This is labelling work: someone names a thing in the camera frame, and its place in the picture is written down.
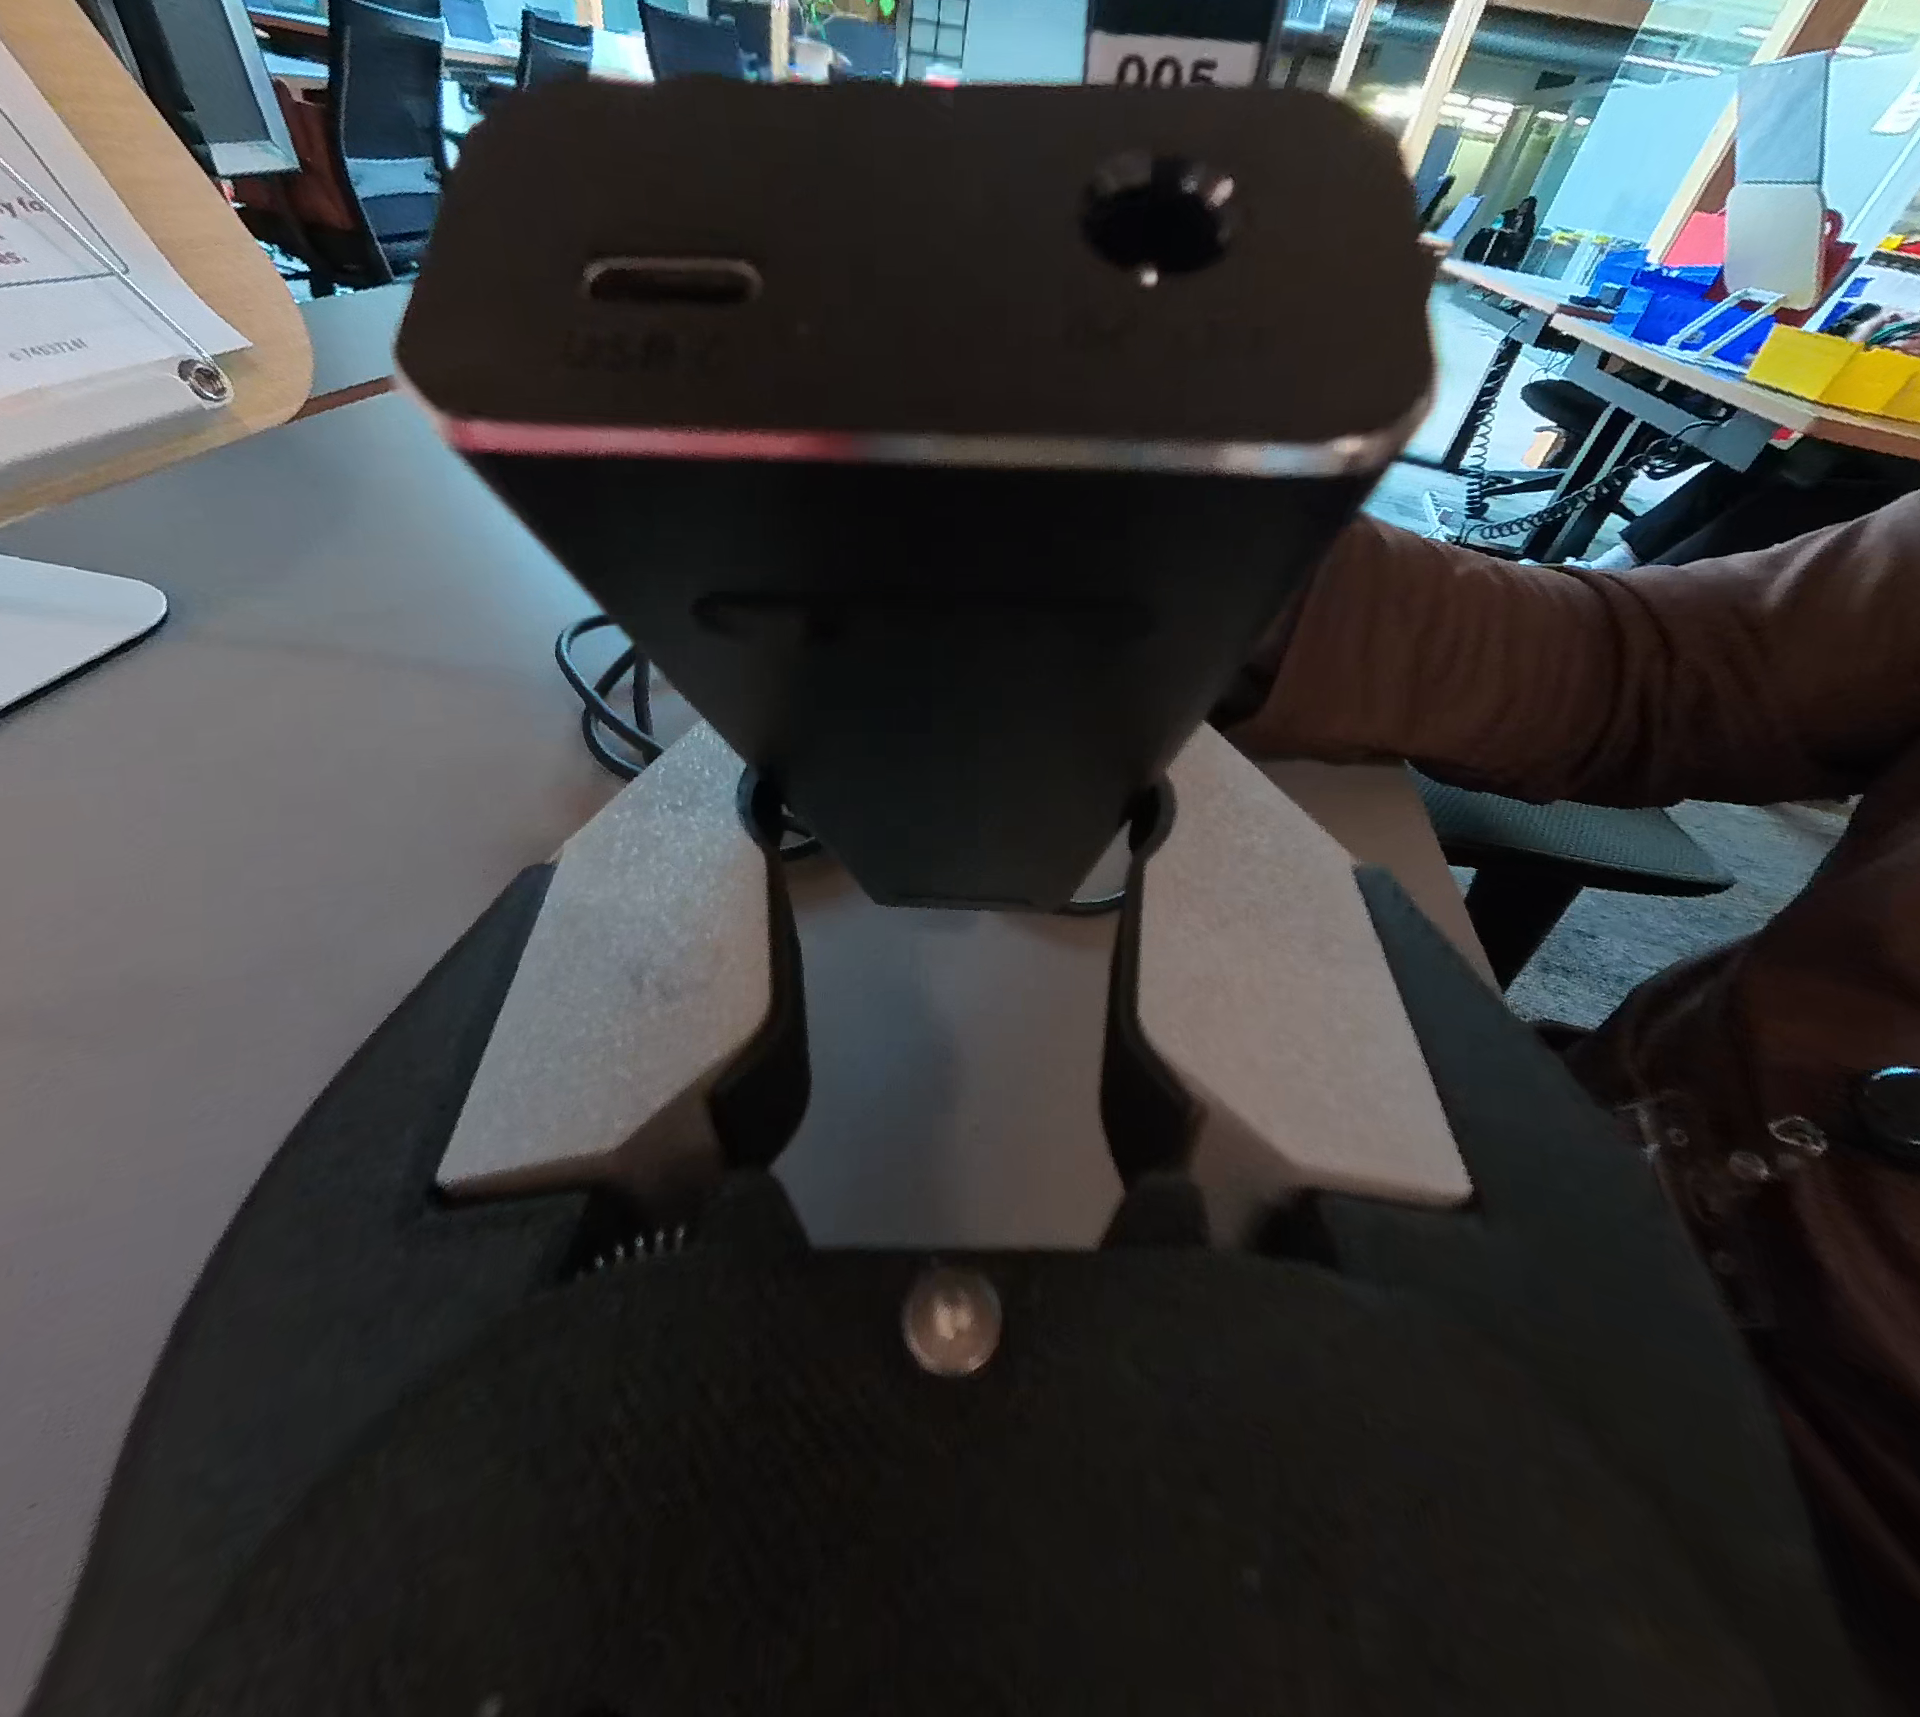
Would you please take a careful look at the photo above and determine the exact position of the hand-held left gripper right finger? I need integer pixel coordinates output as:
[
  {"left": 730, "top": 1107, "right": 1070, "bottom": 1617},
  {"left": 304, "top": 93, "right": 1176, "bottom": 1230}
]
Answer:
[{"left": 1098, "top": 731, "right": 1478, "bottom": 1251}]

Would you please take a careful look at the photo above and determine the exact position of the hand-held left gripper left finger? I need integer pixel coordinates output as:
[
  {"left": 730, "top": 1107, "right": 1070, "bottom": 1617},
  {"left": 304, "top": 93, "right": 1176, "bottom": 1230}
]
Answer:
[{"left": 433, "top": 717, "right": 815, "bottom": 1207}]

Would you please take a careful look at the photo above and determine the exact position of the thick black usb cable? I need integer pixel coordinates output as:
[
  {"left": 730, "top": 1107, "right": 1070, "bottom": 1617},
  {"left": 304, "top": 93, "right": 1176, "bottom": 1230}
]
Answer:
[{"left": 552, "top": 615, "right": 827, "bottom": 865}]

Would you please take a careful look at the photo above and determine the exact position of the black usb hub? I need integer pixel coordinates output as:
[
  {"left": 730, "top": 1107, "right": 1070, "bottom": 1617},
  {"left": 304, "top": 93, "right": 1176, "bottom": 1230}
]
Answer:
[{"left": 394, "top": 79, "right": 1439, "bottom": 912}]

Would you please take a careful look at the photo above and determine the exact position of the person's right forearm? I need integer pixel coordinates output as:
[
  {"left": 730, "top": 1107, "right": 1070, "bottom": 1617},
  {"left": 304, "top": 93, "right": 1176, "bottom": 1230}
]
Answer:
[{"left": 1221, "top": 495, "right": 1920, "bottom": 810}]

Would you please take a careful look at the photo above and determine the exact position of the black office chair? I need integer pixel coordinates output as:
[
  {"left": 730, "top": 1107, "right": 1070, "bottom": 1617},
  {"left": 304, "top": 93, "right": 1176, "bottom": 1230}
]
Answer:
[
  {"left": 635, "top": 0, "right": 752, "bottom": 85},
  {"left": 1410, "top": 768, "right": 1738, "bottom": 991},
  {"left": 516, "top": 6, "right": 598, "bottom": 90},
  {"left": 321, "top": 0, "right": 452, "bottom": 286}
]

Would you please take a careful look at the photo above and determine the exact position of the person's torso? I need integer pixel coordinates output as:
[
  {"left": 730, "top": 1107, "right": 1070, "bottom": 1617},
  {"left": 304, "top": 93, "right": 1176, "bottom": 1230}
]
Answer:
[{"left": 1565, "top": 787, "right": 1920, "bottom": 1646}]

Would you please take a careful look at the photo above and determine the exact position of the blue plastic bin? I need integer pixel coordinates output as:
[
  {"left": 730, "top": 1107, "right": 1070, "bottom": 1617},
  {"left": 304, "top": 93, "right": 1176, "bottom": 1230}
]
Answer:
[{"left": 1590, "top": 246, "right": 1787, "bottom": 346}]

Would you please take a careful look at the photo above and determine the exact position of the yellow plastic bin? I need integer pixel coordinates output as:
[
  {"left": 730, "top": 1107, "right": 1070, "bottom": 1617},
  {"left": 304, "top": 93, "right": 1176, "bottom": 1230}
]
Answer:
[{"left": 1743, "top": 323, "right": 1920, "bottom": 420}]

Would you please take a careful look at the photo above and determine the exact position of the wooden instruction board with stand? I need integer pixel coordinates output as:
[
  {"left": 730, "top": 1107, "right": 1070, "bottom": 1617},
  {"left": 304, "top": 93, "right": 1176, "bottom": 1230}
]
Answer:
[{"left": 0, "top": 0, "right": 317, "bottom": 717}]

